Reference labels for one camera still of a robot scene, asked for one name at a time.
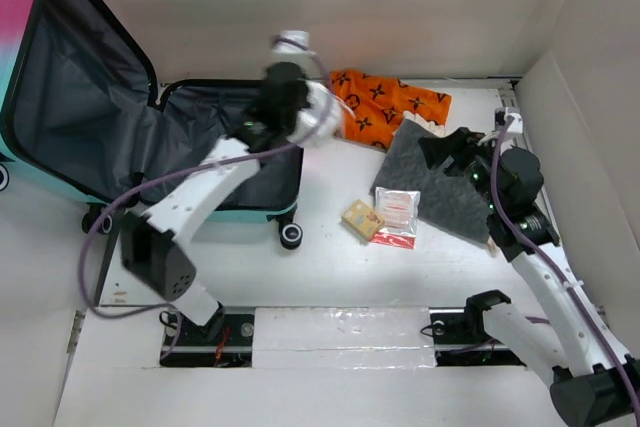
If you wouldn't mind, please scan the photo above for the aluminium frame rail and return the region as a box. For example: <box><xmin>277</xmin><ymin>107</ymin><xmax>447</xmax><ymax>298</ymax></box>
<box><xmin>499</xmin><ymin>80</ymin><xmax>609</xmax><ymax>326</ymax></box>

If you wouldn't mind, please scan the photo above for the orange patterned plush blanket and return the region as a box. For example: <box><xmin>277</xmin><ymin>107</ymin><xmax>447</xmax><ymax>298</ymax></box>
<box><xmin>330</xmin><ymin>69</ymin><xmax>452</xmax><ymax>150</ymax></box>

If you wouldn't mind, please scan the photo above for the clear red zip bag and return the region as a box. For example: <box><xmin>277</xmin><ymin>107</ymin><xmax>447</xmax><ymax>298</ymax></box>
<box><xmin>372</xmin><ymin>187</ymin><xmax>421</xmax><ymax>250</ymax></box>

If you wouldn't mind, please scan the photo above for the yellow small box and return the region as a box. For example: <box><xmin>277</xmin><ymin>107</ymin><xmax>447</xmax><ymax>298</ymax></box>
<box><xmin>341</xmin><ymin>200</ymin><xmax>384</xmax><ymax>241</ymax></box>

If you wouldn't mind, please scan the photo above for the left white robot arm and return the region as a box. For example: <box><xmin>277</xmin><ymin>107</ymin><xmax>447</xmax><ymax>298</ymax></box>
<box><xmin>120</xmin><ymin>62</ymin><xmax>309</xmax><ymax>344</ymax></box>

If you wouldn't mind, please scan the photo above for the white foam cover plate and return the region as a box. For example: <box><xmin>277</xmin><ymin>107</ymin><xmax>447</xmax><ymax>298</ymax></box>
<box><xmin>252</xmin><ymin>307</ymin><xmax>436</xmax><ymax>370</ymax></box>

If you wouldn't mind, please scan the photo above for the white face mask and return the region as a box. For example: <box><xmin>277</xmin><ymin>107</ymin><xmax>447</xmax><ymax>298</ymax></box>
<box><xmin>286</xmin><ymin>81</ymin><xmax>355</xmax><ymax>148</ymax></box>

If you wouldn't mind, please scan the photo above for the grey plush blanket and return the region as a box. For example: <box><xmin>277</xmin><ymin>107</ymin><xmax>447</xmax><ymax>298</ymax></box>
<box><xmin>370</xmin><ymin>119</ymin><xmax>490</xmax><ymax>244</ymax></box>

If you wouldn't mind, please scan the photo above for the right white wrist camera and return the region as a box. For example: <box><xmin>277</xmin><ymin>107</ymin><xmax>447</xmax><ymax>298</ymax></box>
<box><xmin>494</xmin><ymin>107</ymin><xmax>524</xmax><ymax>135</ymax></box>

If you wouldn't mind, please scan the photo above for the teal pink suitcase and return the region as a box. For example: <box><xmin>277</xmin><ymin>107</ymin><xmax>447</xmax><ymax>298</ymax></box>
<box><xmin>1</xmin><ymin>0</ymin><xmax>303</xmax><ymax>234</ymax></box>

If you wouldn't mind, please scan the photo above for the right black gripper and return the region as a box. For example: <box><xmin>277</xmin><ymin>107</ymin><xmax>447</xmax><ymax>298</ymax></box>
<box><xmin>417</xmin><ymin>127</ymin><xmax>504</xmax><ymax>213</ymax></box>

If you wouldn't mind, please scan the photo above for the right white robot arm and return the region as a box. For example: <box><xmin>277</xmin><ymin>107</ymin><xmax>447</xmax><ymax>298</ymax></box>
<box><xmin>418</xmin><ymin>128</ymin><xmax>639</xmax><ymax>426</ymax></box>

